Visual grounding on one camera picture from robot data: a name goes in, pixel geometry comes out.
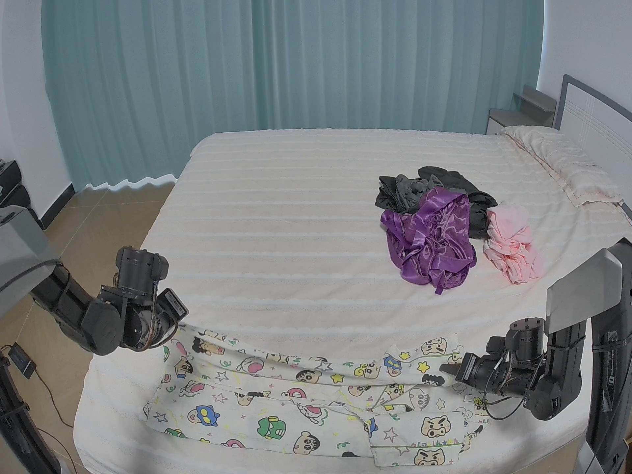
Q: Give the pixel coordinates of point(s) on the purple satin garment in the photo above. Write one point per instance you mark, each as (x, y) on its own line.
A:
(429, 240)

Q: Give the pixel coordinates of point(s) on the blue-green curtain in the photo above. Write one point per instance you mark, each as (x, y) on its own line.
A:
(296, 57)

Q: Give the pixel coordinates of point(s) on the cream pillow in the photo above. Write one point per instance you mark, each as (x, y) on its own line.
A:
(563, 166)

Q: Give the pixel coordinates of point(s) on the pink garment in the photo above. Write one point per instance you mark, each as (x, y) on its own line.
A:
(513, 245)

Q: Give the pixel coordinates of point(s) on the black power adapter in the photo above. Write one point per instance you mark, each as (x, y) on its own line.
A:
(22, 359)

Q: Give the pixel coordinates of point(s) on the grey bedside table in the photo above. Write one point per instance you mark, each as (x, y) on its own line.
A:
(523, 114)

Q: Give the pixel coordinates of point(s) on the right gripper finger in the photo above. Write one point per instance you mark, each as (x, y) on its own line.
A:
(452, 369)

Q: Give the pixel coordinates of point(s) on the white printed pyjama top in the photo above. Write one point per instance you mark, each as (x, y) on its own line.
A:
(296, 403)

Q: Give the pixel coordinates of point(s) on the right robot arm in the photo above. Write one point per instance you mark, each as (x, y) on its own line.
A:
(568, 343)

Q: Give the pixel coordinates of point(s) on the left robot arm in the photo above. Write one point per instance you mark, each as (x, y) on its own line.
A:
(98, 329)

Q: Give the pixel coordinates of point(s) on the bed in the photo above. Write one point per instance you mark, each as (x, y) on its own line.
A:
(296, 240)

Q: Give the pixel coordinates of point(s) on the black chest of drawers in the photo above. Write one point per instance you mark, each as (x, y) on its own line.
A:
(17, 190)

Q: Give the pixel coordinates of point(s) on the black garment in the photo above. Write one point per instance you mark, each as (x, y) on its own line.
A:
(439, 178)

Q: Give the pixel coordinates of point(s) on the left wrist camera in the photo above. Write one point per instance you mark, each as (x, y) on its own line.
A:
(175, 304)

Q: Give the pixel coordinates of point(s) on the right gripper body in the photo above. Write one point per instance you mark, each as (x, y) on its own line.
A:
(481, 373)

